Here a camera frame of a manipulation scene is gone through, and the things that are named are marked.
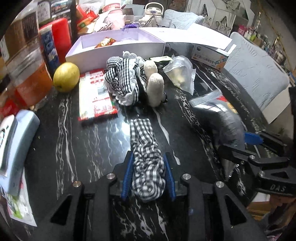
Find white open gift box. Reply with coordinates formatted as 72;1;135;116
66;24;231;73

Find blue white tube can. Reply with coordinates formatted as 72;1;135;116
40;25;60;76

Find checkered plush toy with pompoms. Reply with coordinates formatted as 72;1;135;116
104;51;167;108

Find checkered fabric scrunchie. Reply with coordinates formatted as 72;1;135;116
130;118;166;202

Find yellow lemon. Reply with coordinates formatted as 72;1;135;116
53;62;80;93

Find red gold candy wrapper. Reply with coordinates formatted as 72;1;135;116
95;37;116;49

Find light blue chair cushion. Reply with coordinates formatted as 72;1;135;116
224;32;290;110

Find light blue white device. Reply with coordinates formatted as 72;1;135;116
1;109;40;196

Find clear jar with orange label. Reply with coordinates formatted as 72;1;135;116
1;11;54;110

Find red cylindrical canister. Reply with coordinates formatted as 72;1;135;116
52;18;72;64

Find small cardboard box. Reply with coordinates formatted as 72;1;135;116
191;44;229;70

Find red snack packet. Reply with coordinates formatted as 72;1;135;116
79;69;117;121

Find clear plastic bag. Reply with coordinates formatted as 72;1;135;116
163;56;196;95

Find white astronaut figurine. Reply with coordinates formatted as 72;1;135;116
138;2;164;27

